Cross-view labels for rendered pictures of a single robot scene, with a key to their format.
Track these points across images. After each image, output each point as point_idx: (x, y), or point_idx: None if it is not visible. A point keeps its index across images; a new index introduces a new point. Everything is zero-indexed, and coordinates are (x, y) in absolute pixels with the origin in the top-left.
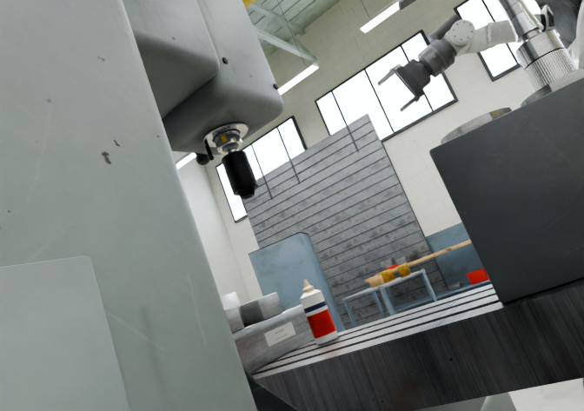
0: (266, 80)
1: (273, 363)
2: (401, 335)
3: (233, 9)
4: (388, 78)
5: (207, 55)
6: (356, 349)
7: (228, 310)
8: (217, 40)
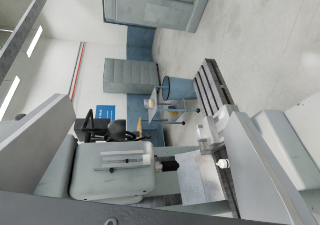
0: (141, 191)
1: (223, 151)
2: (232, 212)
3: (102, 196)
4: (29, 143)
5: (139, 200)
6: (227, 198)
7: (202, 151)
8: (126, 196)
